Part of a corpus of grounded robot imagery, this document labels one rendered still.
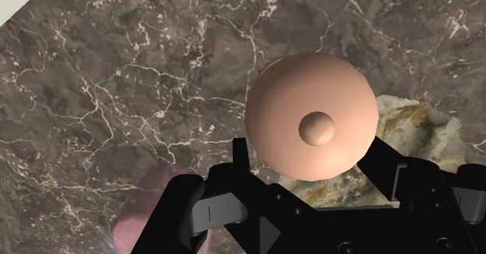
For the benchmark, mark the peach round knobbed lid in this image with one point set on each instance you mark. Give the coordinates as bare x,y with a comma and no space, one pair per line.
303,105

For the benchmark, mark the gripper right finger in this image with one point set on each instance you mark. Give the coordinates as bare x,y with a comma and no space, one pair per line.
421,185

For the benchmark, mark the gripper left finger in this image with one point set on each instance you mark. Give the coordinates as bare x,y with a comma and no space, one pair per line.
227,192

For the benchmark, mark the beige rough rock-like lump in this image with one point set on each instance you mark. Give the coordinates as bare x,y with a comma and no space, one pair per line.
415,131

